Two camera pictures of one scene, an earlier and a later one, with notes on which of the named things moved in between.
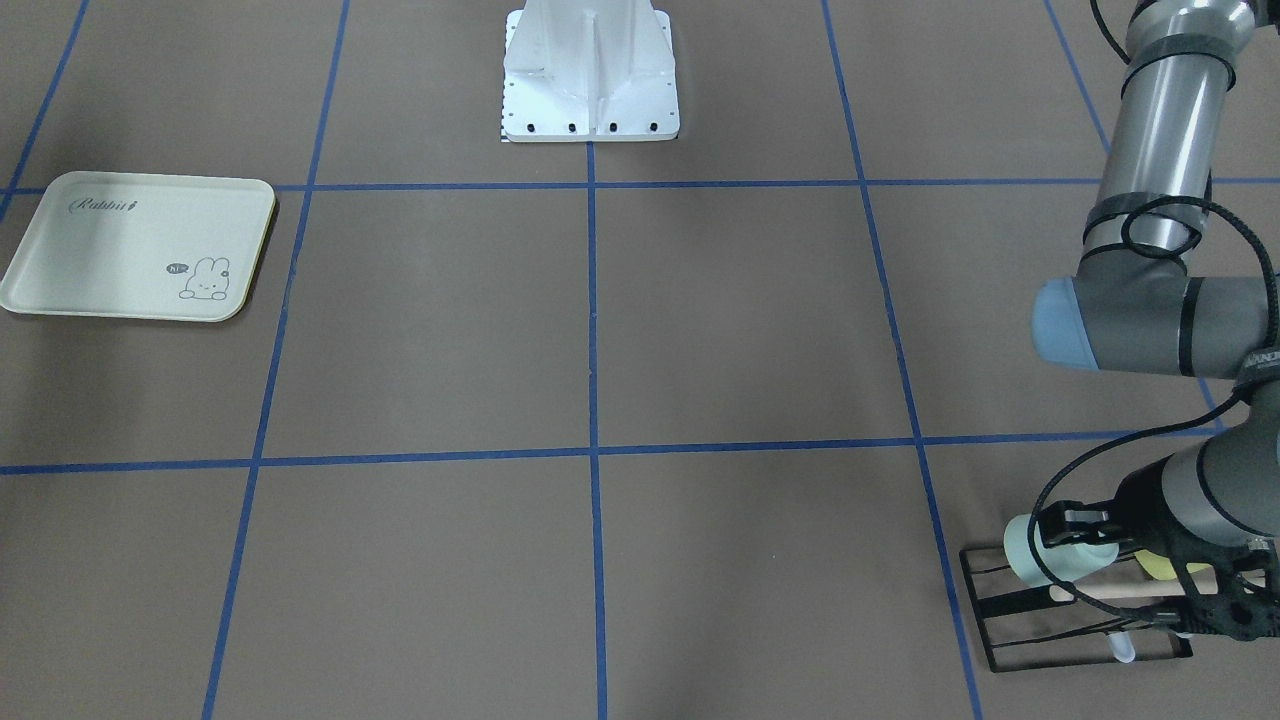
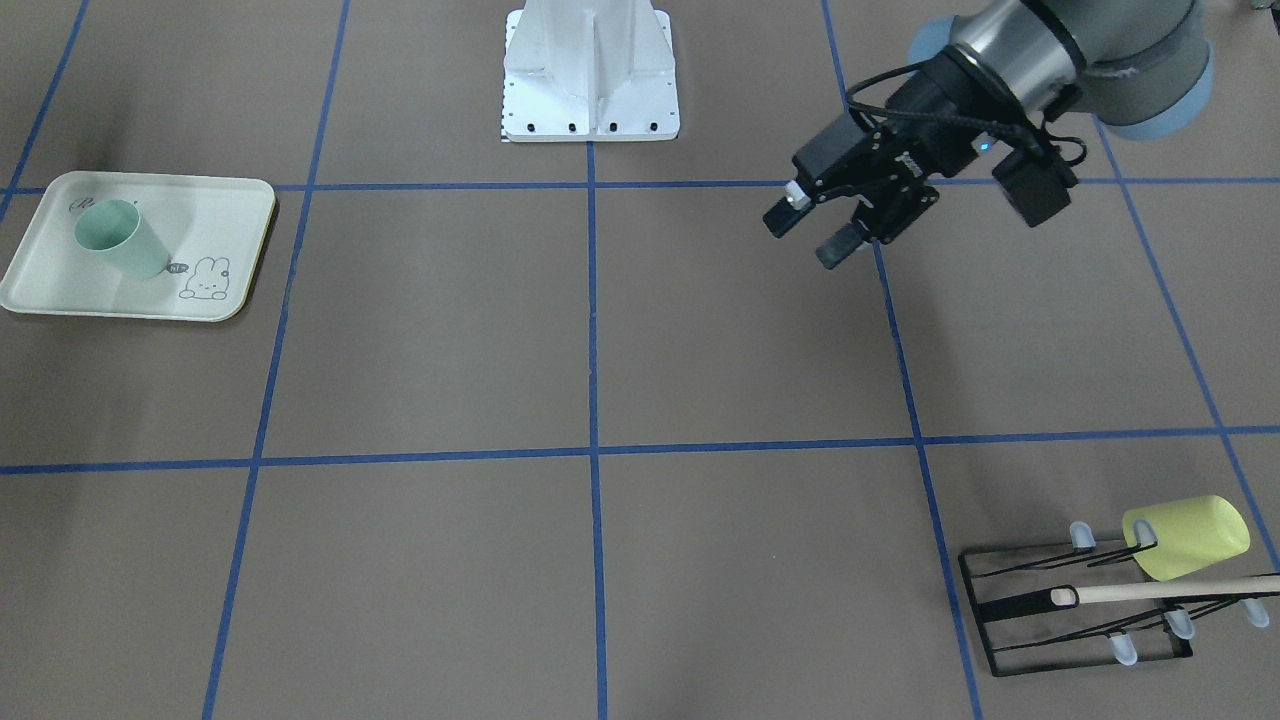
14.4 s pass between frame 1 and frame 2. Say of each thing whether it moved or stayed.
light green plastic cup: moved
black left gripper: moved
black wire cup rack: stayed
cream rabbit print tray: stayed
